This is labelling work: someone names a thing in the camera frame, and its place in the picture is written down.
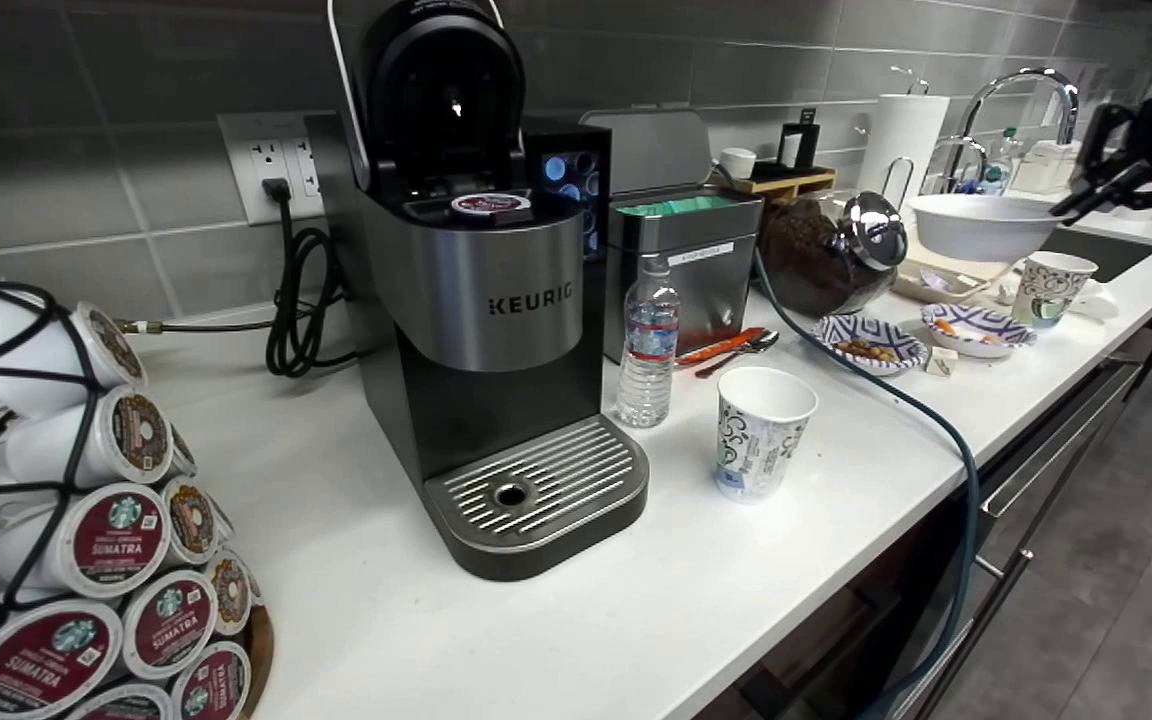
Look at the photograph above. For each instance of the blue patterned bowl with carrots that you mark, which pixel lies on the blue patterned bowl with carrots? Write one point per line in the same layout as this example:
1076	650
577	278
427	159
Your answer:
977	330

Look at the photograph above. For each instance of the clear plastic water bottle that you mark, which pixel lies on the clear plastic water bottle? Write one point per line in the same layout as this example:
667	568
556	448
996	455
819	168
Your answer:
645	347

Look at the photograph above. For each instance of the Keurig coffee machine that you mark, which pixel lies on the Keurig coffee machine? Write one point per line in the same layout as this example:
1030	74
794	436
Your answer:
497	306

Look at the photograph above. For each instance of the plain white bowl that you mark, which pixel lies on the plain white bowl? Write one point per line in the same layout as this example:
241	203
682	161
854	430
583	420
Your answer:
981	224

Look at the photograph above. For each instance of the steel box with green top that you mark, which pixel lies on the steel box with green top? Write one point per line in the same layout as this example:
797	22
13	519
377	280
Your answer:
702	252

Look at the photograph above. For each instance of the grey metal box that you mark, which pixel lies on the grey metal box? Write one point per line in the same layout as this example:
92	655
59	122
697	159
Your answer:
650	144

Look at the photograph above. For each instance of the brown-lid coffee pod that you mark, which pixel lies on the brown-lid coffee pod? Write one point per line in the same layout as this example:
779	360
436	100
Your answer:
191	522
71	351
235	593
121	434

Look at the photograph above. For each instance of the chrome kitchen faucet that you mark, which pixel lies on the chrome kitchen faucet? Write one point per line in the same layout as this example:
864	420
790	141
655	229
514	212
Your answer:
1020	82

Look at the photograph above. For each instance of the glass jar with coffee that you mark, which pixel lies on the glass jar with coffee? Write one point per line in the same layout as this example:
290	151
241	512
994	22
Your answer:
808	260

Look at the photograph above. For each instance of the black bottle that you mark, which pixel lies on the black bottle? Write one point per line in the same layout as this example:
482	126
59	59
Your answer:
800	141

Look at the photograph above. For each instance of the kitchen sink basin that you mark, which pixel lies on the kitchen sink basin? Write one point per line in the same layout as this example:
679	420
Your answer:
1119	252

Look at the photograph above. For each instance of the metal paper towel holder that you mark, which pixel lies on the metal paper towel holder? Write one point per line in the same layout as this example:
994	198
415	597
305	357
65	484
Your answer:
899	182

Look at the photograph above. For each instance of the wooden rack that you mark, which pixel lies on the wooden rack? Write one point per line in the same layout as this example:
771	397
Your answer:
790	182

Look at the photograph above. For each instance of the white paper towel roll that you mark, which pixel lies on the white paper towel roll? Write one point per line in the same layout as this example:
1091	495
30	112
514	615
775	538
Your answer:
902	126

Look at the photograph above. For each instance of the small white cup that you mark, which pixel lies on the small white cup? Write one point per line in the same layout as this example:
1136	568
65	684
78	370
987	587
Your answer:
739	161

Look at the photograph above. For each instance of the white wall power outlet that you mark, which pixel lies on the white wall power outlet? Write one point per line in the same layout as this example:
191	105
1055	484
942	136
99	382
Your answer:
249	144

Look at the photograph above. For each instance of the coffee pod in machine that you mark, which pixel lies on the coffee pod in machine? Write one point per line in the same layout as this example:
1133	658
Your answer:
491	204

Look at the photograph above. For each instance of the crumpled white tissue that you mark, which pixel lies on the crumpled white tissue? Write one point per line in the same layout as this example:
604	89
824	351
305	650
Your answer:
1097	306

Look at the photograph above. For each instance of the red-lid Starbucks coffee pod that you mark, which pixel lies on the red-lid Starbucks coffee pod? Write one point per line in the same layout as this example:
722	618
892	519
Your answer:
213	684
110	538
43	662
168	621
121	707

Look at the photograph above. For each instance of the orange plastic utensil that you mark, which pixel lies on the orange plastic utensil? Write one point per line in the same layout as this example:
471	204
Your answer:
719	347

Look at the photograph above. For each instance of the slim soap bottle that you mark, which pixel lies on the slim soap bottle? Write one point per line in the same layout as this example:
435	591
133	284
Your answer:
1007	159

